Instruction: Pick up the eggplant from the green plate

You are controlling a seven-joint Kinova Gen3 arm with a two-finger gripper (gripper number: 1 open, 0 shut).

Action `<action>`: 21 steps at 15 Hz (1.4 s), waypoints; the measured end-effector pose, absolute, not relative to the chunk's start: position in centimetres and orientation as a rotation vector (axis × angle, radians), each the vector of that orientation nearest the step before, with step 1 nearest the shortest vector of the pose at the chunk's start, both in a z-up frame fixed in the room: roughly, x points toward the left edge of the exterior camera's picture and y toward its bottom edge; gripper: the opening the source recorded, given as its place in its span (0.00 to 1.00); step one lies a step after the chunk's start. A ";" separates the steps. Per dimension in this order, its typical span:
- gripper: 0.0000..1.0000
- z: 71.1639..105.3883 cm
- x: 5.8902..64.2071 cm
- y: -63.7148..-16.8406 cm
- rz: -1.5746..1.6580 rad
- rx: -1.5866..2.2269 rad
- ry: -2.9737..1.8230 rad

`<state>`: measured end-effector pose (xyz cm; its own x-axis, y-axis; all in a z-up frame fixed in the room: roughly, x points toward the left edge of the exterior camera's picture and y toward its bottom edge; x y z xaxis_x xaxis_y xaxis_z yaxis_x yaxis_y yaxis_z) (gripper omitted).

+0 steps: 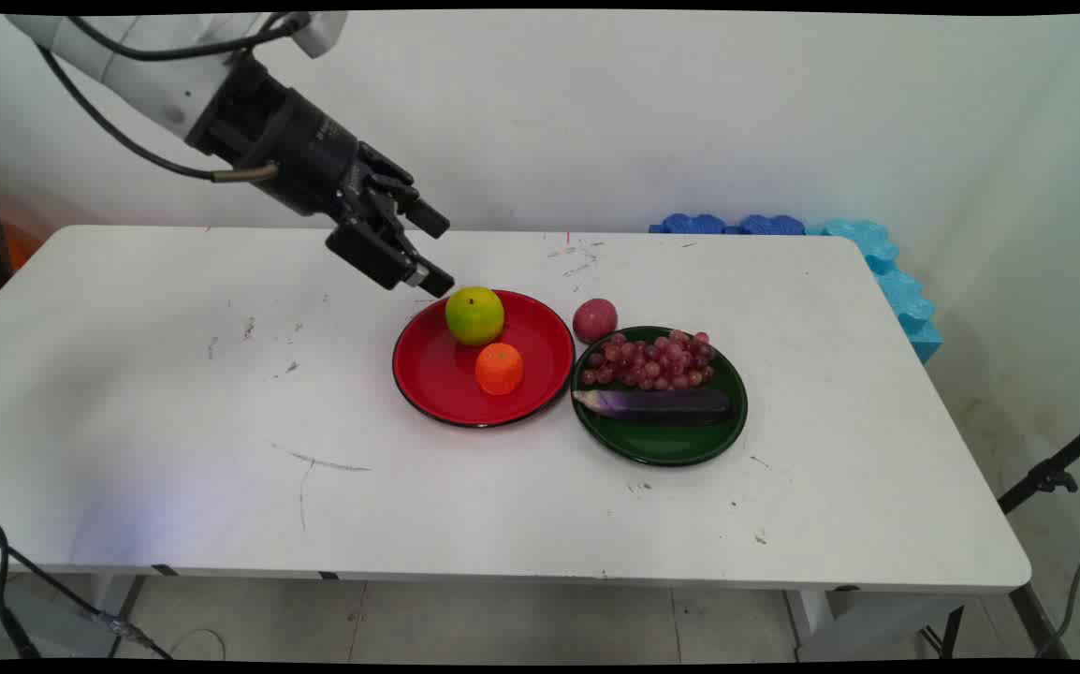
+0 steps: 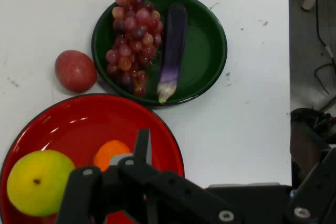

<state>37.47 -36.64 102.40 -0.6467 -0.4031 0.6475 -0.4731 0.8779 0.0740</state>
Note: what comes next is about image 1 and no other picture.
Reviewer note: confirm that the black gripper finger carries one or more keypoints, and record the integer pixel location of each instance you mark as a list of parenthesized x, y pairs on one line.
[(376, 253), (426, 217)]

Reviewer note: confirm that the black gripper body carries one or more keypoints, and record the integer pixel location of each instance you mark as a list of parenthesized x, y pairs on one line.
[(301, 150)]

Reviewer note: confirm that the purple eggplant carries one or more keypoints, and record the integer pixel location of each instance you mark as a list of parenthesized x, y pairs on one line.
[(662, 404)]

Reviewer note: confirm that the green yellow apple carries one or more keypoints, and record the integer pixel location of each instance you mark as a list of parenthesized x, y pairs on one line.
[(474, 315)]

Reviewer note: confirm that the red round plate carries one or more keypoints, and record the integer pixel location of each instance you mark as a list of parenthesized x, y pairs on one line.
[(446, 374)]

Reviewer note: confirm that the orange tangerine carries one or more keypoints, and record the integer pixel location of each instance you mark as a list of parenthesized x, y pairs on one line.
[(499, 368)]

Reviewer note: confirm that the dark red round fruit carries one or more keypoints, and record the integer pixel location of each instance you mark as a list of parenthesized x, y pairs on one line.
[(594, 320)]

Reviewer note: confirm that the dark blue foam mat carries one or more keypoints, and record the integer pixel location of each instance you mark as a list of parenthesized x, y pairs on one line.
[(769, 225), (690, 225)]

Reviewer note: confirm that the red grape bunch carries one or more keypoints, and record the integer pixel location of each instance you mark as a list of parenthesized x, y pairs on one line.
[(652, 363)]

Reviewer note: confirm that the dark green round plate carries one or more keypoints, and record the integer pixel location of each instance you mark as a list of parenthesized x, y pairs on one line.
[(662, 440)]

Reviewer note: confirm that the light blue foam mat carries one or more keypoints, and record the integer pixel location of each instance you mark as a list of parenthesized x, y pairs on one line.
[(900, 290)]

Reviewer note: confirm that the black tripod stand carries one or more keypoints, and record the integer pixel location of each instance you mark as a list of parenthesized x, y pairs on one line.
[(1050, 477)]

